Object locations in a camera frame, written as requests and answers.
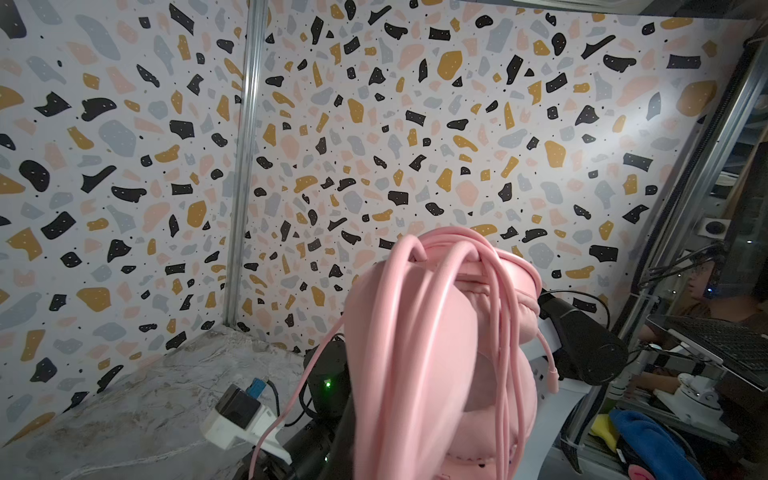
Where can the pink headphones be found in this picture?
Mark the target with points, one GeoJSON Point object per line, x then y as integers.
{"type": "Point", "coordinates": [442, 388]}

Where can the person at desk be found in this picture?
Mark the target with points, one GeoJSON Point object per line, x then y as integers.
{"type": "Point", "coordinates": [721, 316]}

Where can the blue cloth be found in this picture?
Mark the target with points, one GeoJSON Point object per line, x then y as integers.
{"type": "Point", "coordinates": [654, 445]}

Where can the black computer keyboard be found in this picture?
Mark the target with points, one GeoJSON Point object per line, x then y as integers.
{"type": "Point", "coordinates": [735, 345]}

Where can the right aluminium corner post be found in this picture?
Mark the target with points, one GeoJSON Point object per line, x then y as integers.
{"type": "Point", "coordinates": [258, 14]}

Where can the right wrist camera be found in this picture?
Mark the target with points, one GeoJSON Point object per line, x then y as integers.
{"type": "Point", "coordinates": [241, 415]}

